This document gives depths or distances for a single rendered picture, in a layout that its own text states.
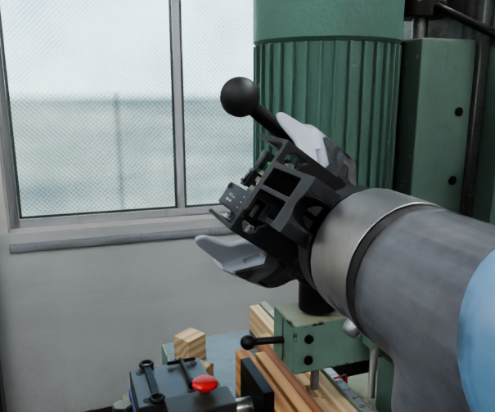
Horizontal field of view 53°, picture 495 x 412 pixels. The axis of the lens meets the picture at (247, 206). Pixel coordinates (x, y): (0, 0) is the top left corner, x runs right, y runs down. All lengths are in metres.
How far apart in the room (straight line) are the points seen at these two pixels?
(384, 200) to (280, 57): 0.33
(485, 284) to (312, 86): 0.40
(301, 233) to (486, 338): 0.13
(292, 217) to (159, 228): 1.72
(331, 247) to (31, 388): 2.01
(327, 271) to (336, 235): 0.02
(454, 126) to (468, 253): 0.47
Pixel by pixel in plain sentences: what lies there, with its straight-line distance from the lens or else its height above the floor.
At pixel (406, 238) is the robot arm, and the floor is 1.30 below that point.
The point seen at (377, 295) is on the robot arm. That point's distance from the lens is 0.23.
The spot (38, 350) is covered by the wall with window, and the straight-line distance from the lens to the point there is 2.14.
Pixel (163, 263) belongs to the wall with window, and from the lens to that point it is 2.02.
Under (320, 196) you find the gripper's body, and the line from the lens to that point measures 0.28.
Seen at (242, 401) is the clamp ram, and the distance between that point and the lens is 0.71.
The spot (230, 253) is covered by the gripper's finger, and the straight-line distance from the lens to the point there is 0.42.
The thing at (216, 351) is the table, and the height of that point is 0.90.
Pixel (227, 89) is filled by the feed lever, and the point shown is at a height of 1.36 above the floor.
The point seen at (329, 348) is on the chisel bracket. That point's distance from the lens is 0.69.
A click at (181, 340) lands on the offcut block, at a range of 0.90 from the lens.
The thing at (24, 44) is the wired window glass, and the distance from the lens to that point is 1.98.
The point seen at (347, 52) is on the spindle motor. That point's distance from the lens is 0.56.
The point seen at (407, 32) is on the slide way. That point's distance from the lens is 0.79.
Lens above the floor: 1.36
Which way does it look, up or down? 13 degrees down
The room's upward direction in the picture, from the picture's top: straight up
